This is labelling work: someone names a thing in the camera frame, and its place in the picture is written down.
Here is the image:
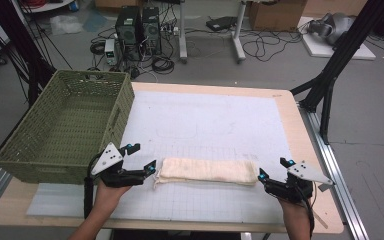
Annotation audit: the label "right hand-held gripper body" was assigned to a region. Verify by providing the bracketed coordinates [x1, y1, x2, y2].
[265, 161, 335, 204]

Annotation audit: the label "white floor platform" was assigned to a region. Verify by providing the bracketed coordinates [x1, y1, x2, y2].
[297, 16, 377, 61]

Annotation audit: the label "blue sheet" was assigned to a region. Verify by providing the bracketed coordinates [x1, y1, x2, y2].
[81, 11, 109, 33]

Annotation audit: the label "loose black floor cables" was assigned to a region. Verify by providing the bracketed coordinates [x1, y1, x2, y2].
[241, 29, 304, 63]

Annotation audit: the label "beige tape strip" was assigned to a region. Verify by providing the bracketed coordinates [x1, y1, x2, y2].
[312, 210, 329, 230]

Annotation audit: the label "grey robot part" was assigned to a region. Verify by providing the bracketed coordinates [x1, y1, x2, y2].
[306, 12, 356, 46]

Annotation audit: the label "white grid mat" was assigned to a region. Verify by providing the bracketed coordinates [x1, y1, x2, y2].
[25, 90, 294, 225]

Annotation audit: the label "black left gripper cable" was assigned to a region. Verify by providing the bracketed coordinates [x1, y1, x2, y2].
[82, 152, 104, 220]

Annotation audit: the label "white power supply box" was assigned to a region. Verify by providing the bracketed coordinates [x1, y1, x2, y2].
[104, 38, 118, 66]

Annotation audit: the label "brown cardboard box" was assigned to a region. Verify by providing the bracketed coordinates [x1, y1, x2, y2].
[248, 0, 308, 33]

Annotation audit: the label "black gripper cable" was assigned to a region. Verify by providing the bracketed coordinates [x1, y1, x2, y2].
[82, 152, 104, 220]
[294, 184, 316, 240]

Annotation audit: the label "cream towel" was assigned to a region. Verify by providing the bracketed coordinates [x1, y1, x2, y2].
[153, 156, 260, 190]

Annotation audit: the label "black metal stand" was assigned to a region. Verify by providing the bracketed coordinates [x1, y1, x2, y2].
[289, 0, 384, 146]
[0, 0, 57, 108]

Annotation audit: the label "clear plastic bag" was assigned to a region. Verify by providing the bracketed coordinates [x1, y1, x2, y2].
[49, 14, 84, 36]

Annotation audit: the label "coiled black cable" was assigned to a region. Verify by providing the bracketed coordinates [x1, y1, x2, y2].
[151, 55, 176, 76]

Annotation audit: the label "white desk leg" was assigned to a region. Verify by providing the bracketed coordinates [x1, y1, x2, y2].
[231, 0, 247, 64]
[178, 0, 189, 64]

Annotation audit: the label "flat black device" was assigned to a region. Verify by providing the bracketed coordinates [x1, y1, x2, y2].
[205, 15, 238, 33]

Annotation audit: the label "black computer tower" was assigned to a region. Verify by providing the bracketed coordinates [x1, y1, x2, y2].
[114, 5, 144, 63]
[141, 6, 163, 56]

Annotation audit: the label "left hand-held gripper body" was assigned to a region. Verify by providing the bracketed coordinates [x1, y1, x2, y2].
[90, 142, 147, 188]

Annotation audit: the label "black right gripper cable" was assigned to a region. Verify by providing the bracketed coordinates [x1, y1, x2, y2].
[294, 184, 316, 240]

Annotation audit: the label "white power strip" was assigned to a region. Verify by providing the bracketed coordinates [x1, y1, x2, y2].
[160, 25, 180, 37]

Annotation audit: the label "green woven basket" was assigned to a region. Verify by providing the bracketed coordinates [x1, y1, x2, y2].
[0, 69, 136, 186]

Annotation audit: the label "person's left hand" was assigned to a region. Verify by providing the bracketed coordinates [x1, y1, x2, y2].
[93, 180, 133, 214]

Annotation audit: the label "person's right hand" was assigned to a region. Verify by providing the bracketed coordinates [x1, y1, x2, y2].
[277, 197, 311, 221]

